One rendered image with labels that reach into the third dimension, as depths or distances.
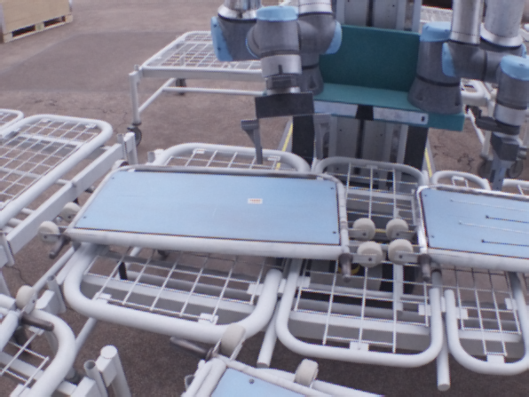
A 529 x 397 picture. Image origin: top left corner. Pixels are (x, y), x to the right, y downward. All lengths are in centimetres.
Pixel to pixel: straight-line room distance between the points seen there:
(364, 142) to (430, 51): 52
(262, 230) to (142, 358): 69
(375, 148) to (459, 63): 67
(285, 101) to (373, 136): 83
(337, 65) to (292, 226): 66
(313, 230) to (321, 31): 50
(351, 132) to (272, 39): 86
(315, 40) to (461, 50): 40
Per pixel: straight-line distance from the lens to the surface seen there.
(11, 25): 696
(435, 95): 159
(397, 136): 186
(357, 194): 167
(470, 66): 139
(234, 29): 150
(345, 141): 192
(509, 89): 131
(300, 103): 111
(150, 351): 175
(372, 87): 174
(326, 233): 127
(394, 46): 170
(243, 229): 127
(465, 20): 138
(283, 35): 111
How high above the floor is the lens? 131
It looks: 33 degrees down
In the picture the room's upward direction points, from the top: straight up
